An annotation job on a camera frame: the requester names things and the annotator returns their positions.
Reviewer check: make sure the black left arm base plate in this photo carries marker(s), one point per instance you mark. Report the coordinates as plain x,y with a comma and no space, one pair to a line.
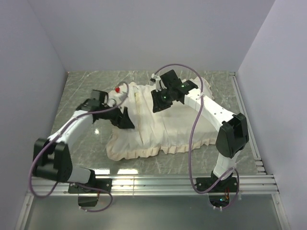
88,194

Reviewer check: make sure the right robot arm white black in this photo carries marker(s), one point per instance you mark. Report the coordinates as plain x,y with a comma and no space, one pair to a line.
232,128

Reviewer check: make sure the aluminium mounting rail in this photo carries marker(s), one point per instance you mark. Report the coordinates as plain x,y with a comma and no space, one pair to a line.
179,185

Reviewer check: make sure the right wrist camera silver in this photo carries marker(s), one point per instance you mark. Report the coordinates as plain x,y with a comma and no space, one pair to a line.
159,85

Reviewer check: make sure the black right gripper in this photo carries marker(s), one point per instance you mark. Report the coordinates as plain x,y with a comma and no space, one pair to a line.
158,105

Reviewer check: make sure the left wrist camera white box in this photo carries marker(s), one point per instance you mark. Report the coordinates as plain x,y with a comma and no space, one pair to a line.
117,96

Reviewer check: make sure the white pillowcase with peach ruffles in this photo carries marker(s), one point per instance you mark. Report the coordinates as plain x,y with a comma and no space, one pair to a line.
167,131

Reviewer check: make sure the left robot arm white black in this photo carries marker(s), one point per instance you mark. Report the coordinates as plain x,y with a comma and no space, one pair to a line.
52,157

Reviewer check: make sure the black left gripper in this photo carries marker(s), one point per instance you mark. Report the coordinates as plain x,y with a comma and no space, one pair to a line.
122,120

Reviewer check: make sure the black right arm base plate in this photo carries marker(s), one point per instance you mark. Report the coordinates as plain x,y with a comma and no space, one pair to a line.
219,195

